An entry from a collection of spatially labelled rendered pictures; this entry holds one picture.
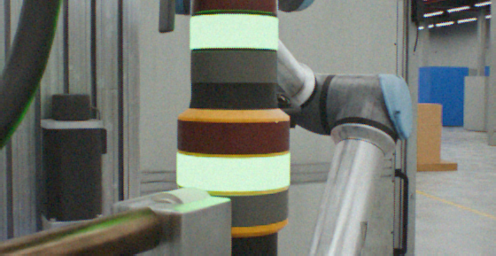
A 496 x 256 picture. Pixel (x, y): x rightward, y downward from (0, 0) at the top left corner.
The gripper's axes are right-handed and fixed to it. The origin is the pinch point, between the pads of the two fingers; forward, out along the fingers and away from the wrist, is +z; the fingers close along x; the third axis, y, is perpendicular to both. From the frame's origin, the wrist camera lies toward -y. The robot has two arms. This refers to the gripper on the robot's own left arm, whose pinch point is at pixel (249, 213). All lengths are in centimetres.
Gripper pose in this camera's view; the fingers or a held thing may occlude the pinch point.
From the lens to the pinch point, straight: 83.3
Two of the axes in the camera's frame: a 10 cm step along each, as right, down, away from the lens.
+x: -9.0, 0.1, -4.5
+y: -4.5, -0.5, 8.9
